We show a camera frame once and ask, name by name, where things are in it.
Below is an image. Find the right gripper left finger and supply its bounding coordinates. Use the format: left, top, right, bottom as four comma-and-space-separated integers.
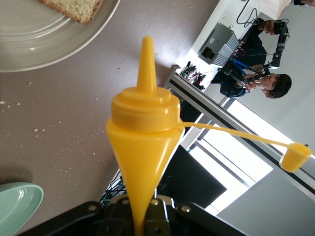
17, 196, 135, 236

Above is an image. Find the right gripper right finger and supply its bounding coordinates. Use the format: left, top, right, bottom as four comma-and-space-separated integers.
145, 195, 249, 236

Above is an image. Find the yellow squeeze sauce bottle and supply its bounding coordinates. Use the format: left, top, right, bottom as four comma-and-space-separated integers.
105, 34, 313, 236

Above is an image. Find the brown bread slice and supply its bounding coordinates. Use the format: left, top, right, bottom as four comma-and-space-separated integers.
36, 0, 103, 25

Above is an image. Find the mint green round plate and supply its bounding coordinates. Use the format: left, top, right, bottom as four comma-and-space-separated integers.
0, 182, 44, 236

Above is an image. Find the beige round plate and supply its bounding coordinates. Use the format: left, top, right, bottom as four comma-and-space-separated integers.
0, 0, 121, 73

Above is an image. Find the black flat panel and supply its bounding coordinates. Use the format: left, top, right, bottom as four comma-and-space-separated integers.
157, 145, 227, 209

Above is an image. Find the green circuit board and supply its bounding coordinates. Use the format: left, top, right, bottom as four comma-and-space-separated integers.
181, 61, 207, 90

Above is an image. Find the person with dark hair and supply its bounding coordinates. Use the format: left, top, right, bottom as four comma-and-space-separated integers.
211, 18, 293, 99

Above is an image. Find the silver power supply box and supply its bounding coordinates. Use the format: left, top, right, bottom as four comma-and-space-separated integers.
198, 23, 241, 67

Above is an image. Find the cardboard box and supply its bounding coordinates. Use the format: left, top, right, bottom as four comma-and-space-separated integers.
257, 0, 291, 19

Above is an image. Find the aluminium table edge rail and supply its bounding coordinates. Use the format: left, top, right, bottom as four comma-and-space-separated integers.
163, 65, 315, 195

